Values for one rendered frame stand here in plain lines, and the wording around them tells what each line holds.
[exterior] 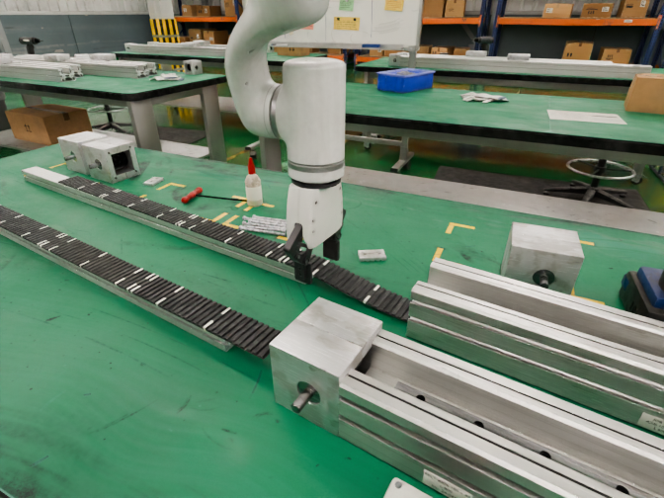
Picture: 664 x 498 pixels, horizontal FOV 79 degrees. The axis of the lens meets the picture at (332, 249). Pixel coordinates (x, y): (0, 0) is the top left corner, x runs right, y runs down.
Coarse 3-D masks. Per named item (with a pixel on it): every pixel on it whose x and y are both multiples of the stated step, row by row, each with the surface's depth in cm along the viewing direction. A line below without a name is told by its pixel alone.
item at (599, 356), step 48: (432, 288) 55; (480, 288) 57; (528, 288) 55; (432, 336) 56; (480, 336) 52; (528, 336) 48; (576, 336) 46; (624, 336) 49; (576, 384) 48; (624, 384) 45
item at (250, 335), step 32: (0, 224) 82; (32, 224) 82; (64, 256) 71; (96, 256) 72; (128, 288) 63; (160, 288) 63; (192, 320) 57; (224, 320) 57; (256, 320) 57; (256, 352) 51
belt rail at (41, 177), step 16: (32, 176) 110; (48, 176) 108; (64, 176) 108; (64, 192) 104; (80, 192) 99; (112, 208) 94; (128, 208) 90; (160, 224) 87; (192, 240) 82; (208, 240) 79; (240, 256) 76; (256, 256) 74; (288, 272) 71
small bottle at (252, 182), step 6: (252, 162) 94; (252, 168) 94; (252, 174) 95; (246, 180) 95; (252, 180) 95; (258, 180) 96; (246, 186) 96; (252, 186) 95; (258, 186) 96; (246, 192) 97; (252, 192) 96; (258, 192) 96; (252, 198) 97; (258, 198) 97; (252, 204) 97; (258, 204) 98
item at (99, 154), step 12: (84, 144) 111; (96, 144) 111; (108, 144) 111; (120, 144) 111; (132, 144) 114; (96, 156) 110; (108, 156) 108; (120, 156) 113; (132, 156) 114; (96, 168) 112; (108, 168) 109; (120, 168) 117; (132, 168) 116; (108, 180) 112; (120, 180) 113
